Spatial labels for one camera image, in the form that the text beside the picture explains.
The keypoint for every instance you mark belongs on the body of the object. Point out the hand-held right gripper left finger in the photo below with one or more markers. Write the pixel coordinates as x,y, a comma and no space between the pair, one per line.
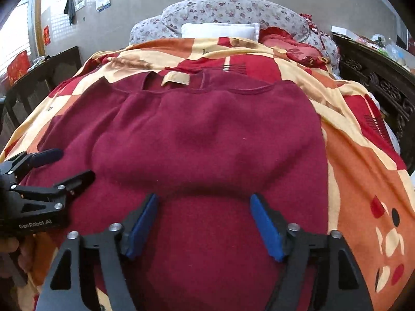
141,230

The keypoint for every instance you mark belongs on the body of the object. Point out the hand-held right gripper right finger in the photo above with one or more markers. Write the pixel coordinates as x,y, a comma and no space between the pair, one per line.
267,226

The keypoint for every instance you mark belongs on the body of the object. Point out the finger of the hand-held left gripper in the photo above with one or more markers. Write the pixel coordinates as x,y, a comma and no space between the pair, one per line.
77,181
48,156

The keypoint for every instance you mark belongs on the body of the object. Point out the maroon sweater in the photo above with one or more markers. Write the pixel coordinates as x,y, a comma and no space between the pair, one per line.
210,129

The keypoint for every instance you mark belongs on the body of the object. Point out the person's left hand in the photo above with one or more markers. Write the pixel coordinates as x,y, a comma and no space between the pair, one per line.
8,245

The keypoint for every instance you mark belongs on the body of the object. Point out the dark wooden table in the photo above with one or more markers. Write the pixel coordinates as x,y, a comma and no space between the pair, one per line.
61,68

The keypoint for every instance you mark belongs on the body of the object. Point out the orange red printed blanket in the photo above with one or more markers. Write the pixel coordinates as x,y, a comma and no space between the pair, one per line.
356,175

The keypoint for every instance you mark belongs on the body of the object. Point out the dark hanging cloth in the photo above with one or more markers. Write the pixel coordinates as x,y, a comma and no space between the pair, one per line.
69,8

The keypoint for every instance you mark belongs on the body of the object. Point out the floral bed sheet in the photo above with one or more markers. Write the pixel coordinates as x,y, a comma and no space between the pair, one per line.
385,116

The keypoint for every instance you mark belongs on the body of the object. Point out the red pillow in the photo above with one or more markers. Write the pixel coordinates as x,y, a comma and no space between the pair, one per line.
285,42

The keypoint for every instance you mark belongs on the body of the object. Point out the dark carved wooden cabinet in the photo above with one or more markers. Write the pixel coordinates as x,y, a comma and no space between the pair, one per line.
366,68

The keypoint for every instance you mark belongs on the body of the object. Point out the white pillow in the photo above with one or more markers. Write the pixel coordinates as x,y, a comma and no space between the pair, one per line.
220,31

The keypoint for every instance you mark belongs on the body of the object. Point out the red patterned bag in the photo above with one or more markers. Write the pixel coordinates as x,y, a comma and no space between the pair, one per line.
311,22

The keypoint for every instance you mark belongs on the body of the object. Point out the flat white box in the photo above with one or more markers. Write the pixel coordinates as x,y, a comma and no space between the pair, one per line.
343,30

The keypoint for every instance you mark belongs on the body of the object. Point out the pile of small household things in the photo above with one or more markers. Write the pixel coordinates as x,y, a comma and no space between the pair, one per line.
389,47

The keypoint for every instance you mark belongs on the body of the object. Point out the floral padded headboard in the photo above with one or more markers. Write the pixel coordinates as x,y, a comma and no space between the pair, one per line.
233,9

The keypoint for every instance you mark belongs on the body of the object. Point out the red wall decoration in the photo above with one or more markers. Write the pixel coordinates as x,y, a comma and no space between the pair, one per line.
47,35

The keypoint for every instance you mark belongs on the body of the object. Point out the white wall box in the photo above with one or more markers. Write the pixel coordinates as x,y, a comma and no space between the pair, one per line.
79,4

